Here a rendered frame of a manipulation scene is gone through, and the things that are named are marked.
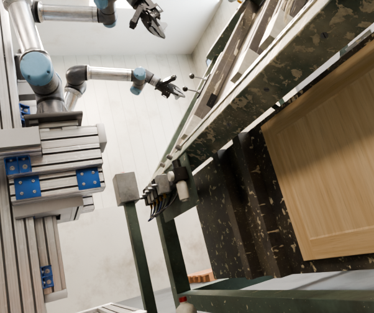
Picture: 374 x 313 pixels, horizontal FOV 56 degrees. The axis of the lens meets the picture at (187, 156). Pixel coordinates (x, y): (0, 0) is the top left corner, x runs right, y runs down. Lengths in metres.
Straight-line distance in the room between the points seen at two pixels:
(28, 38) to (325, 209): 1.30
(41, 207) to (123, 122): 4.34
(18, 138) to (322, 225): 1.11
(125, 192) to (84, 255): 3.14
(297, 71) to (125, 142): 4.79
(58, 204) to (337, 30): 1.20
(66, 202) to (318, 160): 1.01
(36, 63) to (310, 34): 1.02
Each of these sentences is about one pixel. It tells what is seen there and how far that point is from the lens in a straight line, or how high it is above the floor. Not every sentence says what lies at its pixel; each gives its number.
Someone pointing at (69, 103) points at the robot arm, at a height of 1.42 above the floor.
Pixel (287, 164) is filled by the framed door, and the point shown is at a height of 0.61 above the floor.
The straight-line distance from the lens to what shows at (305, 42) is 0.96.
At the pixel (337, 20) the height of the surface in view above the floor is 0.79.
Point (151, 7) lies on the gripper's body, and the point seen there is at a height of 1.44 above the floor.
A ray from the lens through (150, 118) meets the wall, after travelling 5.93.
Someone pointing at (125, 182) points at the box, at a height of 0.87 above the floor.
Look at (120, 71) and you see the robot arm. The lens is 2.26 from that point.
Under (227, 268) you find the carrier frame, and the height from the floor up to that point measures 0.25.
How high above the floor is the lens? 0.38
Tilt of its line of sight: 15 degrees up
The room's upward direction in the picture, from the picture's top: 14 degrees counter-clockwise
